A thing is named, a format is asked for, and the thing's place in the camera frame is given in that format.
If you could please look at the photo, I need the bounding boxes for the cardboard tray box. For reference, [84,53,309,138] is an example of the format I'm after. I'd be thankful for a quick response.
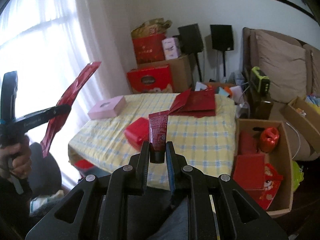
[232,119,293,218]

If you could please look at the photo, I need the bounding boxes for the dark wooden sofa armrest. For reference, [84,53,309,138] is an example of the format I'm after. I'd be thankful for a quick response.
[243,66,273,120]

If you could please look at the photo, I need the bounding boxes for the small pink white box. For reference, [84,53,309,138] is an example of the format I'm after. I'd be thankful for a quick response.
[162,37,181,61]

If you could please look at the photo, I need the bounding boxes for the gold crinkled gift bag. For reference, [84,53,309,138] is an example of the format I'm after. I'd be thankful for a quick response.
[131,18,172,39]

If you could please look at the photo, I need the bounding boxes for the red rounded tin box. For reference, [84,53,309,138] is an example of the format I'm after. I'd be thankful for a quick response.
[124,117,149,152]

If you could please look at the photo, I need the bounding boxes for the dark red pouch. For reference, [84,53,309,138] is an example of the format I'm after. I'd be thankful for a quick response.
[238,131,259,155]

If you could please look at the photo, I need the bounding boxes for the red Collection gift box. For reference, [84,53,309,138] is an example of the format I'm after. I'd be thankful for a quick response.
[127,64,175,94]

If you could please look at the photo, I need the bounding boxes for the right black speaker on stand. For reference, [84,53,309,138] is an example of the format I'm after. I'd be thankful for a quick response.
[210,24,234,78]

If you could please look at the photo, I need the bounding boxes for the beige cushion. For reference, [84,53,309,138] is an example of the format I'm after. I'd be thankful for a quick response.
[311,49,320,97]
[255,30,307,103]

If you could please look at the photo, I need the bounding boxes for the long red foil packet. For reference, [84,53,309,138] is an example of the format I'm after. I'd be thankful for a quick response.
[40,61,101,158]

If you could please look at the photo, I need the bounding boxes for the red cosmetic tube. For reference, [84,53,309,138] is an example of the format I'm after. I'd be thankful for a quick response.
[149,111,169,164]

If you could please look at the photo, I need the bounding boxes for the white sheer curtain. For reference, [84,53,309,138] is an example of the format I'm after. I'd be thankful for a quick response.
[1,0,136,188]

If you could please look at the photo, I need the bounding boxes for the dark red gift box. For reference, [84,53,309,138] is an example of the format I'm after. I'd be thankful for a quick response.
[132,34,166,64]

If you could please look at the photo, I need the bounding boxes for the cardboard tray on sofa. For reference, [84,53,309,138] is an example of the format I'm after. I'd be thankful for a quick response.
[280,97,319,153]

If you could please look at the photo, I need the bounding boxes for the red cartoon cat bag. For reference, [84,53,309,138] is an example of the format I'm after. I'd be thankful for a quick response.
[246,163,284,211]

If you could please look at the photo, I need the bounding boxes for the person's left hand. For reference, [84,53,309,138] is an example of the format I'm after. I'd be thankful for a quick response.
[1,135,31,179]

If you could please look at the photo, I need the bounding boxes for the red stitched box bag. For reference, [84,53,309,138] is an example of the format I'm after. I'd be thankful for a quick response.
[233,153,265,190]

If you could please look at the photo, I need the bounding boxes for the dark red paper bags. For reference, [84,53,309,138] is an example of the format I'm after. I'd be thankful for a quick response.
[169,89,216,118]

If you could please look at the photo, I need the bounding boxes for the left black speaker on stand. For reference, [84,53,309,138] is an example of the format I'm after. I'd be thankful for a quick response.
[178,23,204,82]

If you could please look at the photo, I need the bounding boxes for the large brown cardboard box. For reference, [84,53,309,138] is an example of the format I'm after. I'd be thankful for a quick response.
[137,55,193,93]

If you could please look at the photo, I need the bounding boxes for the white charging cable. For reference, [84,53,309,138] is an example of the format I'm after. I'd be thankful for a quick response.
[285,122,302,159]

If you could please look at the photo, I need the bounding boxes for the open box with clutter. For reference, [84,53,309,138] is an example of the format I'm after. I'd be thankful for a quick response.
[195,81,246,105]

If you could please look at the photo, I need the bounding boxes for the red plastic twine ball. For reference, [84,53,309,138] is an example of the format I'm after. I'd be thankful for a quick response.
[259,127,280,153]

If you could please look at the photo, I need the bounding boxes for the green plastic kids case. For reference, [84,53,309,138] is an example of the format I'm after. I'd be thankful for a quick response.
[292,160,304,192]

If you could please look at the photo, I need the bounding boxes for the green portable radio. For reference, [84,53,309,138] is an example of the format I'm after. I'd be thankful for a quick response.
[250,67,270,96]

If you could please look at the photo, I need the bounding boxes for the pink tissue box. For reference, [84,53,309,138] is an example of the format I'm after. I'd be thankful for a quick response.
[88,95,126,120]

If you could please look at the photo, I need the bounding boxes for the yellow plaid tablecloth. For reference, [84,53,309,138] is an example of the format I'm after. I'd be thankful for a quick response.
[68,93,236,190]

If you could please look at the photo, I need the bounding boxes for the black speaker on stand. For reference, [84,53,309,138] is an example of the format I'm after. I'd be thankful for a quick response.
[210,24,234,78]
[178,23,204,82]

